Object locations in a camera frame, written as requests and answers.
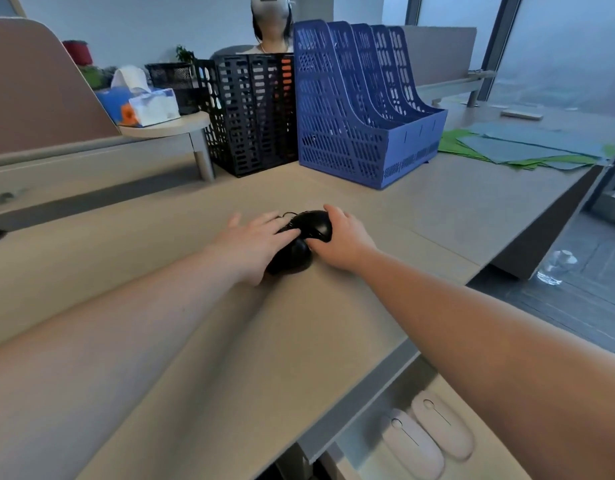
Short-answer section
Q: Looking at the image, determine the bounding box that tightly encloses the person's right hand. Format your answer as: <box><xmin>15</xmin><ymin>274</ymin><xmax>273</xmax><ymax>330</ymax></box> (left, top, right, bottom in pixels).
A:
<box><xmin>304</xmin><ymin>204</ymin><xmax>381</xmax><ymax>274</ymax></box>

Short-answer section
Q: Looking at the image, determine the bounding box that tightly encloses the person's left hand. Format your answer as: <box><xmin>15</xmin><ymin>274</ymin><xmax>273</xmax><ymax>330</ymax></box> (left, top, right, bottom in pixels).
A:
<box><xmin>207</xmin><ymin>211</ymin><xmax>301</xmax><ymax>288</ymax></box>

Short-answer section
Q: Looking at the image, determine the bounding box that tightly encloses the black wired computer mouse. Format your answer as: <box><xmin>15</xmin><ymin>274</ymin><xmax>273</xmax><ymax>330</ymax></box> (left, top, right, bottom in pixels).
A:
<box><xmin>281</xmin><ymin>210</ymin><xmax>334</xmax><ymax>244</ymax></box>
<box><xmin>265</xmin><ymin>238</ymin><xmax>314</xmax><ymax>276</ymax></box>

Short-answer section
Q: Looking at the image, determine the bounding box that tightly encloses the person's left forearm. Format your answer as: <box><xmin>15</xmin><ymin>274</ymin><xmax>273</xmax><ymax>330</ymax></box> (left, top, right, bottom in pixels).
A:
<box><xmin>0</xmin><ymin>242</ymin><xmax>240</xmax><ymax>480</ymax></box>

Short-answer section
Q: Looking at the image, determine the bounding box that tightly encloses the person's right forearm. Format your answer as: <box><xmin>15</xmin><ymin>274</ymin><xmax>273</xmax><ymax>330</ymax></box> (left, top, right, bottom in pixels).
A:
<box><xmin>355</xmin><ymin>247</ymin><xmax>615</xmax><ymax>480</ymax></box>

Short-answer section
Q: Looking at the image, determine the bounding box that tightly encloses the black plastic file organizer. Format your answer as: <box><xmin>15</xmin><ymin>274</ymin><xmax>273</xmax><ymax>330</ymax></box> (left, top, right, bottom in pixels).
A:
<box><xmin>193</xmin><ymin>53</ymin><xmax>299</xmax><ymax>178</ymax></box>

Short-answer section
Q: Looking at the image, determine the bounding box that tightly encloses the beige desk riser shelf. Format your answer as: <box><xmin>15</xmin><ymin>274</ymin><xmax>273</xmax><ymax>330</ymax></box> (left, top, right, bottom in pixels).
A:
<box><xmin>118</xmin><ymin>111</ymin><xmax>216</xmax><ymax>182</ymax></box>
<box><xmin>417</xmin><ymin>70</ymin><xmax>497</xmax><ymax>108</ymax></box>

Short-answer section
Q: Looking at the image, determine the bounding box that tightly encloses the blue plastic file organizer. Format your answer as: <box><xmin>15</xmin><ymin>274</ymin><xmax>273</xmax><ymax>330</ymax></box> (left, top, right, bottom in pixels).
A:
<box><xmin>293</xmin><ymin>20</ymin><xmax>448</xmax><ymax>190</ymax></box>

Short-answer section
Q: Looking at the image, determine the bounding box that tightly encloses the blue and white tissue box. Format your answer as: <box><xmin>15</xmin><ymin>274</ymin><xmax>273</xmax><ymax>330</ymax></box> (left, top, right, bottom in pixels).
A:
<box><xmin>95</xmin><ymin>65</ymin><xmax>181</xmax><ymax>128</ymax></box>

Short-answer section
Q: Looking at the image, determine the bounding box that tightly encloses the black mesh pen holder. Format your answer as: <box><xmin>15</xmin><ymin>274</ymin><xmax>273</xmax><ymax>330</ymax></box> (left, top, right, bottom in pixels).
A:
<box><xmin>145</xmin><ymin>62</ymin><xmax>200</xmax><ymax>116</ymax></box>

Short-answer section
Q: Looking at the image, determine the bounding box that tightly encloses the green paper folder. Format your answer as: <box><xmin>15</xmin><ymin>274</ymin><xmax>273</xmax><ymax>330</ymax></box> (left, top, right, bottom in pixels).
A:
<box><xmin>438</xmin><ymin>128</ymin><xmax>615</xmax><ymax>171</ymax></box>

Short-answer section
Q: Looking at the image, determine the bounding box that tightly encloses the grey-blue paper folder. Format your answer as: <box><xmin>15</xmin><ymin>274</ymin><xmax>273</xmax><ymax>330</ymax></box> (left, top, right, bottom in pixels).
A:
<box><xmin>457</xmin><ymin>135</ymin><xmax>604</xmax><ymax>171</ymax></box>
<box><xmin>462</xmin><ymin>121</ymin><xmax>608</xmax><ymax>159</ymax></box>

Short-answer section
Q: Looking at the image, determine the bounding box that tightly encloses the white head-mounted headset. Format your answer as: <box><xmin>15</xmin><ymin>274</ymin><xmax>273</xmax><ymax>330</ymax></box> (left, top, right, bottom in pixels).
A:
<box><xmin>250</xmin><ymin>0</ymin><xmax>293</xmax><ymax>19</ymax></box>

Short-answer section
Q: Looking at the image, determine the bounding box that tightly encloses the grey desk partition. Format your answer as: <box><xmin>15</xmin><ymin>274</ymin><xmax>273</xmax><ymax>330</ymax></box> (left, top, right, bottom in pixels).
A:
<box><xmin>401</xmin><ymin>26</ymin><xmax>478</xmax><ymax>88</ymax></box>

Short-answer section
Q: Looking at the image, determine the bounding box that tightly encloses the white computer mouse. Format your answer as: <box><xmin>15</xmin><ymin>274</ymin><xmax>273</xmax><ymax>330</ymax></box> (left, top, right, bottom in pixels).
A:
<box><xmin>411</xmin><ymin>390</ymin><xmax>475</xmax><ymax>461</ymax></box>
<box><xmin>380</xmin><ymin>408</ymin><xmax>446</xmax><ymax>480</ymax></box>

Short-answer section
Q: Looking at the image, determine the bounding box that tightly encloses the red plant pot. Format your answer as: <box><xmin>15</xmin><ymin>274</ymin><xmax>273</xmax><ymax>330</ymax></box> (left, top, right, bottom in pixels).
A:
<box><xmin>62</xmin><ymin>40</ymin><xmax>94</xmax><ymax>67</ymax></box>

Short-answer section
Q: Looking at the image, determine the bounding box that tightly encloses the brown desk partition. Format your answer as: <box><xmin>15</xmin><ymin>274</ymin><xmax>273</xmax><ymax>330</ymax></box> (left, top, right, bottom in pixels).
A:
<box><xmin>0</xmin><ymin>17</ymin><xmax>121</xmax><ymax>157</ymax></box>

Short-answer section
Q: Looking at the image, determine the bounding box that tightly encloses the clear plastic water bottle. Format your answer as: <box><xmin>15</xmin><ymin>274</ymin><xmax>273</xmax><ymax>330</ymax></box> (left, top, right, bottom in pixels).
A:
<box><xmin>537</xmin><ymin>249</ymin><xmax>579</xmax><ymax>286</ymax></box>

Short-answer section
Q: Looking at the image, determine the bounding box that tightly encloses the beige under-desk drawer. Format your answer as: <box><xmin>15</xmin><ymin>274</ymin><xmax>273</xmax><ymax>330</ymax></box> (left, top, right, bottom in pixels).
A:
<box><xmin>320</xmin><ymin>357</ymin><xmax>534</xmax><ymax>480</ymax></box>

